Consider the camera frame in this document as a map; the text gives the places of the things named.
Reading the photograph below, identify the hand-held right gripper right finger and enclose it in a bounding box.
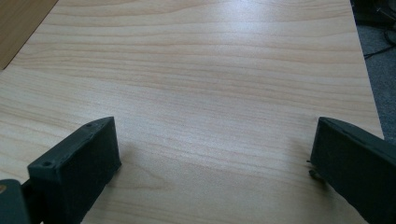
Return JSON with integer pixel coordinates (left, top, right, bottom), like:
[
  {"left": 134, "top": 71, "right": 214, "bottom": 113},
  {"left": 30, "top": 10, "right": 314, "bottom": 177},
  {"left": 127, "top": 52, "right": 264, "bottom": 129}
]
[{"left": 309, "top": 117, "right": 396, "bottom": 224}]

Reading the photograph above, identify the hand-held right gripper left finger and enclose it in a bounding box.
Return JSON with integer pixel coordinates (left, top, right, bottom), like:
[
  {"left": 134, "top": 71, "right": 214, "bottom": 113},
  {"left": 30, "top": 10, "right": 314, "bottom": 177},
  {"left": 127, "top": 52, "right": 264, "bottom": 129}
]
[{"left": 27, "top": 116, "right": 122, "bottom": 224}]

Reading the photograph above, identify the dark equipment base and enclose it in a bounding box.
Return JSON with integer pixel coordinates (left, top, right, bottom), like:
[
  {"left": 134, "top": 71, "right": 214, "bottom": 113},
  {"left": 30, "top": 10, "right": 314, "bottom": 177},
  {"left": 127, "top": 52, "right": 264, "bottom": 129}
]
[{"left": 350, "top": 0, "right": 396, "bottom": 29}]

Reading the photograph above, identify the brown wooden table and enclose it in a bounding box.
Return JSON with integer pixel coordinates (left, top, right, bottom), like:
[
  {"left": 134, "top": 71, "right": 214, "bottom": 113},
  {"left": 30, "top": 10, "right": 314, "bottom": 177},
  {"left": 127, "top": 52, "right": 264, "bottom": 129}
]
[{"left": 0, "top": 0, "right": 59, "bottom": 71}]

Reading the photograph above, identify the black cable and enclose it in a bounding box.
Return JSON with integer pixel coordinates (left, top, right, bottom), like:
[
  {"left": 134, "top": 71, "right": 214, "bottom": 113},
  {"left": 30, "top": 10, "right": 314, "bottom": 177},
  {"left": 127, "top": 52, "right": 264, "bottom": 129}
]
[{"left": 363, "top": 29, "right": 396, "bottom": 60}]

